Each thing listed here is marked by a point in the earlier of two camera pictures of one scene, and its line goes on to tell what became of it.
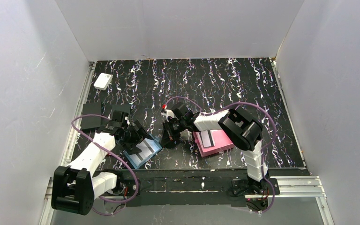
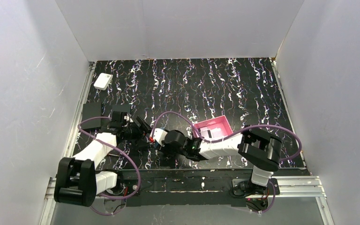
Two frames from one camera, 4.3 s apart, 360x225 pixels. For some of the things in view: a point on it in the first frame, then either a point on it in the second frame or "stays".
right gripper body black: (171, 134) to (160, 146)
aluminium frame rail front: (292, 187) stays
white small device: (102, 81) stays
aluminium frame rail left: (77, 118) stays
